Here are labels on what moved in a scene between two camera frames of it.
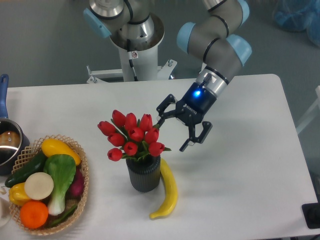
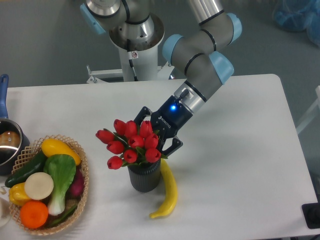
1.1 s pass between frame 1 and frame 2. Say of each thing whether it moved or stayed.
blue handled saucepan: stayed
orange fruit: stayed
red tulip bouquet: moved
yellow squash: stayed
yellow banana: stayed
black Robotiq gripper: moved
